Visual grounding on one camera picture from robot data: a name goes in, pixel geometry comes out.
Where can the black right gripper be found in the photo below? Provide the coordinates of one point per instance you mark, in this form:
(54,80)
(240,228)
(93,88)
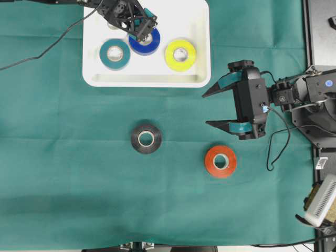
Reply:
(250,95)

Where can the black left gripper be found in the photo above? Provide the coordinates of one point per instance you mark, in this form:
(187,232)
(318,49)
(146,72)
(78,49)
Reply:
(129,16)

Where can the blue tape roll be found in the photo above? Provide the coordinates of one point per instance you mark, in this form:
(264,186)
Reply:
(148,46)

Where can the teal tape roll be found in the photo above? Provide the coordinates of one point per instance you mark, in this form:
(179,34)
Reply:
(115,54)

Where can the yellow tape roll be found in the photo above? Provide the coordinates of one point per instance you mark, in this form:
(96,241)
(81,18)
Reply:
(180,55)

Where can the white tape roll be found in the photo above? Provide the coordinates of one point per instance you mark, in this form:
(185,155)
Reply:
(113,27)

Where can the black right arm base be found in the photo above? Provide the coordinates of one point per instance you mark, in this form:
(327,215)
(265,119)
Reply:
(317,123)

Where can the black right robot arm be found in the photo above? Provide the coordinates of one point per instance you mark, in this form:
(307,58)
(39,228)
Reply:
(311,88)

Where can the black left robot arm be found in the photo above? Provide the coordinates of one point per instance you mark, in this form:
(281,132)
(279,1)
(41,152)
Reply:
(89,3)

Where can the red tape roll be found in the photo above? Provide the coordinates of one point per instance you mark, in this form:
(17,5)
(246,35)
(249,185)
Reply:
(220,161)

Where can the white plastic tray case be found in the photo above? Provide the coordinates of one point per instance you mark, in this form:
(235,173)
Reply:
(187,20)

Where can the black tape roll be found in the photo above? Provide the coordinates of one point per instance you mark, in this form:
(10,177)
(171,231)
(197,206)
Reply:
(146,137)

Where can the white perforated box device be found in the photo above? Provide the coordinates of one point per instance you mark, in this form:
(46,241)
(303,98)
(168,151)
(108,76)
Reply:
(321,202)

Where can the green table cloth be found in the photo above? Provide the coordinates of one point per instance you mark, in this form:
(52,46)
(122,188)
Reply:
(70,178)

